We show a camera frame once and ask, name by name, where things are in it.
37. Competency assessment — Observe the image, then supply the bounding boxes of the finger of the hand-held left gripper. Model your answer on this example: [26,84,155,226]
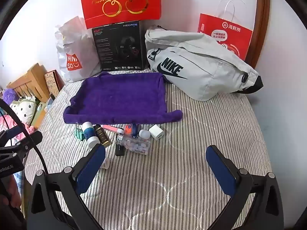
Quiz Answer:
[13,131,44,160]

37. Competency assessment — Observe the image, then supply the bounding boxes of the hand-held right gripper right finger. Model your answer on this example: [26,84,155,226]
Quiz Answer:
[206,145,285,230]

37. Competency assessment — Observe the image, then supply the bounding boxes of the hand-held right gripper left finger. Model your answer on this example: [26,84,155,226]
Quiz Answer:
[26,144,106,230]

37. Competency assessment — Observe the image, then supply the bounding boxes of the blue and white jar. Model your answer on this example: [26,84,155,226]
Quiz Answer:
[83,122,99,149]

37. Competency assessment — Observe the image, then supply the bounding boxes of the dark bottle gold cap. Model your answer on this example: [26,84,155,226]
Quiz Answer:
[93,125,111,147]

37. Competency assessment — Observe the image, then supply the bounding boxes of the green binder clip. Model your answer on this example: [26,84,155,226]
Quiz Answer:
[75,122,88,141]

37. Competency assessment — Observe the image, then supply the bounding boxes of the clear bottle of tablets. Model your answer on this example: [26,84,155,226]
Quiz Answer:
[117,134,152,155]

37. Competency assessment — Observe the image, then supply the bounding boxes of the white USB light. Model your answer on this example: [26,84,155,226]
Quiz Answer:
[138,129,152,140]

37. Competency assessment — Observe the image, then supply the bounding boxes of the white charger cube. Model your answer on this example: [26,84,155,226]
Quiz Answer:
[149,125,165,141]

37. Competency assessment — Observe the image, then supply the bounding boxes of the person's left hand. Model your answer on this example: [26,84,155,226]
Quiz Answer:
[0,174,22,211]

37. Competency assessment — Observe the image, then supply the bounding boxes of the pink cloth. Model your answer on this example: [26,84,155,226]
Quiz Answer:
[0,114,35,139]

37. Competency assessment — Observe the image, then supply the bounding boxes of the white dotted plush toy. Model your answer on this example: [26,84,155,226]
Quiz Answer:
[10,96,40,125]

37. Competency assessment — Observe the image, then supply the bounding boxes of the black flat bar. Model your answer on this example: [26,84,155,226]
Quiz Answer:
[115,134,124,156]

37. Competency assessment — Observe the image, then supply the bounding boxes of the pink tube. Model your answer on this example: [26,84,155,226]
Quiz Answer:
[101,124,124,134]

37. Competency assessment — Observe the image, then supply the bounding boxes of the purple plush toy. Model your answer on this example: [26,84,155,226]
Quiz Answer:
[2,88,17,106]

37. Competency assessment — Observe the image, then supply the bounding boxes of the orange tube blue cap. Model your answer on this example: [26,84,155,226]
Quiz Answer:
[123,124,140,137]

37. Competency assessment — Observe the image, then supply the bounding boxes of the patterned box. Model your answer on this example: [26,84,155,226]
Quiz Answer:
[44,70,59,94]

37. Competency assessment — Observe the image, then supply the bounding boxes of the purple towel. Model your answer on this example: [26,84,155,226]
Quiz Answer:
[63,71,183,125]

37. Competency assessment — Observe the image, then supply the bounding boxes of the white plastic shopping bag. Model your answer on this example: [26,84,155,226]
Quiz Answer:
[54,16,104,83]

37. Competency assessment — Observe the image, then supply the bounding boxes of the grey fabric bag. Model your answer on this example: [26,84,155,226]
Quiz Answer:
[145,25,264,101]

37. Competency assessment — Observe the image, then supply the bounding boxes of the black headphone box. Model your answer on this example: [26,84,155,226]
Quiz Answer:
[92,20,147,73]

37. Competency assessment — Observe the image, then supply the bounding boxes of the brown wooden headboard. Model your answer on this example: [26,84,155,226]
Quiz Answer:
[245,0,272,69]

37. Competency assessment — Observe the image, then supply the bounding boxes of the red gift bag gold print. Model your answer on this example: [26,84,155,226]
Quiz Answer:
[79,0,163,29]

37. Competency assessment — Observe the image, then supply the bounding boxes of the black cable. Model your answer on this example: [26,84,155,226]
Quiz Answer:
[0,98,50,175]

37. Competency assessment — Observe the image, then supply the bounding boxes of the red paper bag white handles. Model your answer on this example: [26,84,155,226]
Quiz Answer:
[197,0,254,62]

